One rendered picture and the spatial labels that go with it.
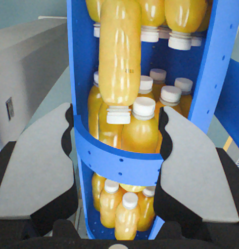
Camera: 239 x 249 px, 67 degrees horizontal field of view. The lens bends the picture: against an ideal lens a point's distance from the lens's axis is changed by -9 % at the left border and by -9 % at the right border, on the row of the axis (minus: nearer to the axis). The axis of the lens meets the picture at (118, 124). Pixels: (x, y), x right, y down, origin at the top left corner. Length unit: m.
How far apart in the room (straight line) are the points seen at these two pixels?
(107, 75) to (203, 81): 0.14
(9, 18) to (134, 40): 1.40
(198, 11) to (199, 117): 0.16
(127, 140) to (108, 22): 0.20
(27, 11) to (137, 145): 1.38
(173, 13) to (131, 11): 0.06
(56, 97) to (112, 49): 1.41
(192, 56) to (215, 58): 0.20
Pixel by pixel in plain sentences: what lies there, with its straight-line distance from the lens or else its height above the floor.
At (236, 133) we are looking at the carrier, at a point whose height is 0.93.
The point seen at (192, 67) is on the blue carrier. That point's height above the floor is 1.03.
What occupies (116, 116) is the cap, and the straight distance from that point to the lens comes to 0.31.
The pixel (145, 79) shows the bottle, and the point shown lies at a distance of 0.42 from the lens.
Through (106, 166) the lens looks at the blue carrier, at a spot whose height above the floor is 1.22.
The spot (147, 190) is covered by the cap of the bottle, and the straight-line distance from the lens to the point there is 0.54.
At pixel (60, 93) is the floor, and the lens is 1.66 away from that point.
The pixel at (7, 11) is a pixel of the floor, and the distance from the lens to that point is 1.66.
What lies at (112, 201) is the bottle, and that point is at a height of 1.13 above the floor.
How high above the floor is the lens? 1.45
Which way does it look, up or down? 56 degrees down
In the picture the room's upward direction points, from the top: 180 degrees clockwise
